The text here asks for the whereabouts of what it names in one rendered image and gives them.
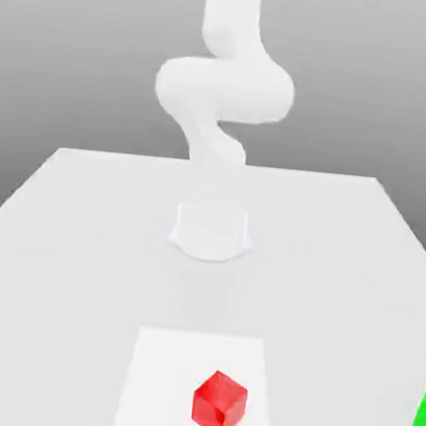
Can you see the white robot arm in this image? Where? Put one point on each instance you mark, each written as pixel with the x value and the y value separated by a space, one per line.
pixel 225 89

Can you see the small red cube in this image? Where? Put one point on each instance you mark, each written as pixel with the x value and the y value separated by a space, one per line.
pixel 218 404

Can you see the small green cube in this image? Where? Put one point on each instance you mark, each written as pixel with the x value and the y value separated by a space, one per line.
pixel 422 412

